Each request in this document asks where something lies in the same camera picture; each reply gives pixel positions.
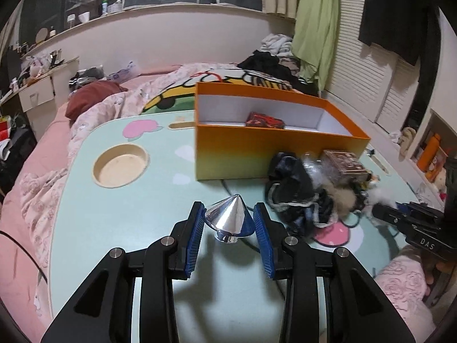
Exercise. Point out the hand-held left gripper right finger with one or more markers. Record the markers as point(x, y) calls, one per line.
point(265, 239)

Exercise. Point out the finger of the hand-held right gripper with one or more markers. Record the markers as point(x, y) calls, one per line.
point(387, 216)
point(417, 209)

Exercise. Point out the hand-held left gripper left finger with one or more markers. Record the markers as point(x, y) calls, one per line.
point(194, 235)

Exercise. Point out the white fluffy toy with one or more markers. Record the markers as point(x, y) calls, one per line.
point(378, 194)

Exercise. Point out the silver metal cone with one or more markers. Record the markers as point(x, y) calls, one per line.
point(232, 214)

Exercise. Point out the orange cardboard box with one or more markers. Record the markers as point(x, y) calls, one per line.
point(242, 153)

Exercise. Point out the red patterned pouch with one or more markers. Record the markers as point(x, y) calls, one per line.
point(265, 120)

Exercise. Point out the mint green cartoon desktop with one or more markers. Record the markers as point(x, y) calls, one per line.
point(135, 221)

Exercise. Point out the person's right hand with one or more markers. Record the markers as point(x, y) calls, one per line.
point(433, 271)

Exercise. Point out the beige fur pom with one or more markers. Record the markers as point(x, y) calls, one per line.
point(342, 196)

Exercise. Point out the orange bottle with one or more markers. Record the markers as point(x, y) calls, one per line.
point(428, 152)

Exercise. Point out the brown patterned box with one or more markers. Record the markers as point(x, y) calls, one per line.
point(348, 166)

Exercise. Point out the black satin lace cloth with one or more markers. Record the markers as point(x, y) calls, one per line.
point(296, 182)

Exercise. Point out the beige plush toy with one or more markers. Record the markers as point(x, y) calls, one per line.
point(407, 141)

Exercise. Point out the white shelf unit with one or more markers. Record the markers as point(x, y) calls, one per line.
point(425, 121)

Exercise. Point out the white louvered closet door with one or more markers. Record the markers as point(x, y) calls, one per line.
point(360, 78)

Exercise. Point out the cartoon print blanket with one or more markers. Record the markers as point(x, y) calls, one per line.
point(167, 96)

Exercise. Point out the dark red pillow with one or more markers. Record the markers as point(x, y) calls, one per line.
point(92, 96)

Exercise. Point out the pink bed sheet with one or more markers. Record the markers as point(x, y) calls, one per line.
point(21, 257)

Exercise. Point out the black clothes pile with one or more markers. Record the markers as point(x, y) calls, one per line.
point(264, 62)

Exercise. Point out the purple white packet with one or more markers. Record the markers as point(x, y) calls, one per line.
point(123, 71)

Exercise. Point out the black hanging garment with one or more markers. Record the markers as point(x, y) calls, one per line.
point(396, 18)

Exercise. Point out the black white striped garment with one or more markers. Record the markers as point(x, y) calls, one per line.
point(85, 77)

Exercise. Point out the white crumpled clothes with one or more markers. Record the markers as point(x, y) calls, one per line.
point(276, 44)

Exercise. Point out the dark bag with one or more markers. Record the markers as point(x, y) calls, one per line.
point(18, 143)

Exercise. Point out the light green hanging garment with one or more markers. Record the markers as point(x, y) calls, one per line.
point(314, 25)

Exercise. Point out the white desk with drawers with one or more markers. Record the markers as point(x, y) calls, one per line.
point(35, 93)

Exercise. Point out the white bottle green cap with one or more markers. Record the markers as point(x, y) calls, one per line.
point(104, 8)

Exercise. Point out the white cup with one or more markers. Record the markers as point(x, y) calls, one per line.
point(84, 17)

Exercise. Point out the round wooden disc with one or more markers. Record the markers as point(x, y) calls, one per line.
point(41, 35)

